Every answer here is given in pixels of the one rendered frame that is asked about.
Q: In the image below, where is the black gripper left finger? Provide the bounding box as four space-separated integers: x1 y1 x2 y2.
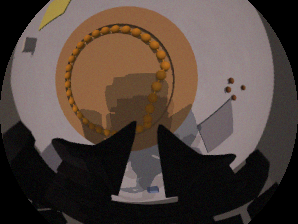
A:
51 121 137 196

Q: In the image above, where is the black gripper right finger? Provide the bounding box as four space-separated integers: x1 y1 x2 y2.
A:
157 125 237 197

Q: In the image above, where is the orange round board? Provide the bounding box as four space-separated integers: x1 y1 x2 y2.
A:
55 6 198 152

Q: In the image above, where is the small blue cube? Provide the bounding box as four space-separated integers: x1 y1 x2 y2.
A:
146 186 158 194

